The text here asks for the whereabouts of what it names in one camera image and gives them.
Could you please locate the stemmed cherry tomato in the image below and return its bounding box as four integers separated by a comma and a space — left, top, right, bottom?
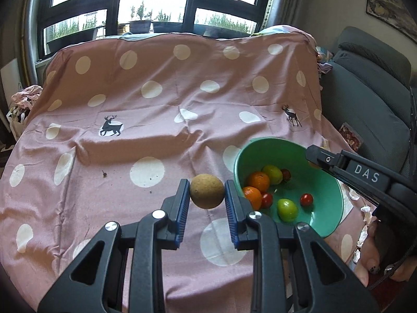
281, 168, 292, 183

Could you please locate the orange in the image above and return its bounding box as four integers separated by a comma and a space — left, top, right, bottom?
242, 186, 262, 210
245, 171, 270, 192

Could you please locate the green apple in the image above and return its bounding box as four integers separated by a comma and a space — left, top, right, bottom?
261, 165, 283, 185
277, 198, 298, 222

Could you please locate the tan longan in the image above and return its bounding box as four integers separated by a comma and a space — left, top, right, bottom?
190, 174, 225, 209

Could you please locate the grey sofa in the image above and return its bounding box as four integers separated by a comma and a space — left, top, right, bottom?
320, 26, 412, 177

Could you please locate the pink clothes pile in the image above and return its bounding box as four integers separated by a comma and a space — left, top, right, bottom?
6, 85, 43, 125

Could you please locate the pink polka dot cloth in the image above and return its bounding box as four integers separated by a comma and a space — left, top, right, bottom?
0, 24, 369, 313

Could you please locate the snack packet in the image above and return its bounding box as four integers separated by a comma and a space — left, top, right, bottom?
339, 122, 363, 152

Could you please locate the framed landscape painting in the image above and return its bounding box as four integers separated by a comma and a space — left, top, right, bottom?
366, 0, 416, 43

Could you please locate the person's right hand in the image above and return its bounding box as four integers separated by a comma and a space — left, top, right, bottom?
354, 220, 416, 287

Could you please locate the green bowl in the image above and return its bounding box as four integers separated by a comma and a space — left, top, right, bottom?
233, 137, 344, 237

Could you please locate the dark framed window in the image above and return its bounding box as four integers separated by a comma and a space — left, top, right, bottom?
36, 0, 268, 59

